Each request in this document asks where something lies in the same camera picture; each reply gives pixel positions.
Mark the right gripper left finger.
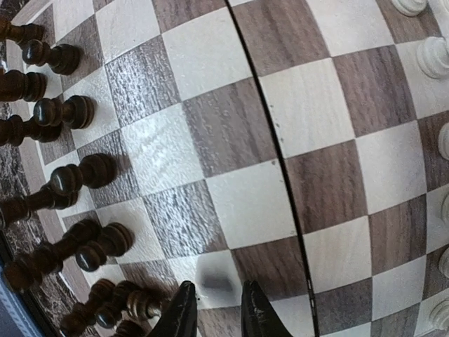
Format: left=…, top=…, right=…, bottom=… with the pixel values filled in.
left=150, top=280, right=198, bottom=337

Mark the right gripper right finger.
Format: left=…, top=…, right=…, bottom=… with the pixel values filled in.
left=241, top=280, right=293, bottom=337

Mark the dark piece bishop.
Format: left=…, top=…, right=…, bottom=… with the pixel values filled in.
left=3, top=219, right=102, bottom=292

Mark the wooden chess board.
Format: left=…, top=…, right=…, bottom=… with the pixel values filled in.
left=1, top=1, right=448, bottom=336

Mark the dark tall piece back row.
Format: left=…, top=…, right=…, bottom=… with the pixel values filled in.
left=1, top=183, right=79, bottom=230

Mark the white chess pieces row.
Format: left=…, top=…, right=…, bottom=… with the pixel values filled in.
left=392, top=1, right=448, bottom=331

